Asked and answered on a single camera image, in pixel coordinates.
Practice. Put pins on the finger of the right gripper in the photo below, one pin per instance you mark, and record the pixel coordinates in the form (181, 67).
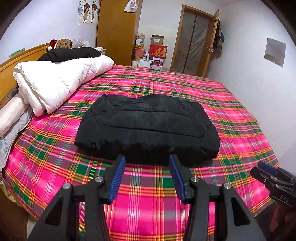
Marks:
(260, 175)
(267, 168)

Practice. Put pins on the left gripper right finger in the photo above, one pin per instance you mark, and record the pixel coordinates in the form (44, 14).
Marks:
(181, 178)

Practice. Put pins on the pink pillow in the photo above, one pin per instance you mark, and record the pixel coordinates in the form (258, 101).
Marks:
(11, 112)

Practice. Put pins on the white folded duvet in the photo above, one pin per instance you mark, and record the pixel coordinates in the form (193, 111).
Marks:
(46, 85)

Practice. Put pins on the pink plastic bin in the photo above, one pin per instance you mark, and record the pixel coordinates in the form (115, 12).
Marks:
(139, 52)

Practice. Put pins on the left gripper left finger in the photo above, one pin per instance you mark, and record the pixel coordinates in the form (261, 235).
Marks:
(112, 180)

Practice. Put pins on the white nightstand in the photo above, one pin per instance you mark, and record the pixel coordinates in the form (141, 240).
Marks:
(101, 50)

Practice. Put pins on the teddy bear with santa hat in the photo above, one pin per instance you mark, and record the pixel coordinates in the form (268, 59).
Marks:
(60, 44)

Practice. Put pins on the black pillow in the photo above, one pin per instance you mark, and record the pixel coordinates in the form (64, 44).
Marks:
(60, 55)

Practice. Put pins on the white shopping bag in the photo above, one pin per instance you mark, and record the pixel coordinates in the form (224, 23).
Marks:
(145, 61)

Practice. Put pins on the hanging white plastic bag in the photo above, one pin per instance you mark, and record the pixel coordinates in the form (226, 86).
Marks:
(131, 6)

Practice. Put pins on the wooden wardrobe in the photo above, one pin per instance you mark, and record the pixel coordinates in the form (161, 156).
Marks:
(117, 30)

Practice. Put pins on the cartoon couple wall poster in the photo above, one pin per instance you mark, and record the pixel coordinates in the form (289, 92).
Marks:
(88, 11)

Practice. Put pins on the brown cardboard box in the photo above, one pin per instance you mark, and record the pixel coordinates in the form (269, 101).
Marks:
(157, 40)

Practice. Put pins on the pink plaid bed sheet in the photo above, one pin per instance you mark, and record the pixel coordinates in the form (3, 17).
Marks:
(45, 157)

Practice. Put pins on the black puffer jacket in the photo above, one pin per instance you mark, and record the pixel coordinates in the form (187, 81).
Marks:
(147, 130)

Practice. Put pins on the red gift box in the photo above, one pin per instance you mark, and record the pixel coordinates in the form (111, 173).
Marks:
(158, 51)

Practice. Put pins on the wooden door frame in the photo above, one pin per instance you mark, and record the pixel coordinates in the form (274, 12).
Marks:
(194, 41)

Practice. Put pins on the clothes hanging on door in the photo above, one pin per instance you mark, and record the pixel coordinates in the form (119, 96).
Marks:
(219, 37)

